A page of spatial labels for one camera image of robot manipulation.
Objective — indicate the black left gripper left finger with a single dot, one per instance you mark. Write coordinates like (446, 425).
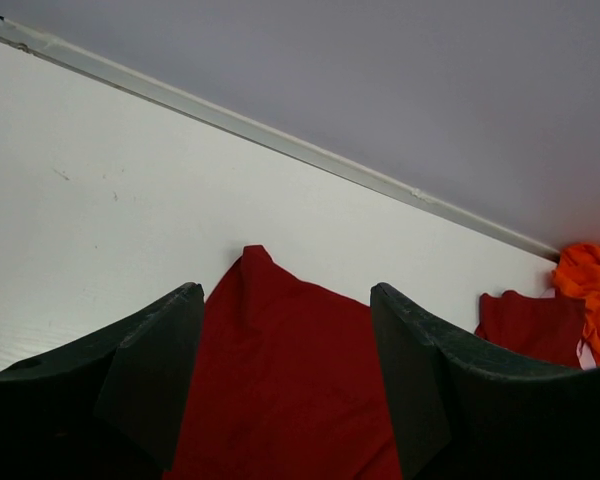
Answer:
(108, 405)

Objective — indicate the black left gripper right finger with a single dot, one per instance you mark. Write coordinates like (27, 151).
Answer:
(463, 408)

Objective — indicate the dark red t shirt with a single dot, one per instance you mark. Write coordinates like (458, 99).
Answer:
(287, 384)

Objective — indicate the pink t shirt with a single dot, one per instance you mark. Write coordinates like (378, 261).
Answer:
(583, 351)

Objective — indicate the orange t shirt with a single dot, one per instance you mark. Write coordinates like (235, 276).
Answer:
(577, 276)

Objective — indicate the white table rear rail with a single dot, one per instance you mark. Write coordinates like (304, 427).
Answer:
(57, 51)

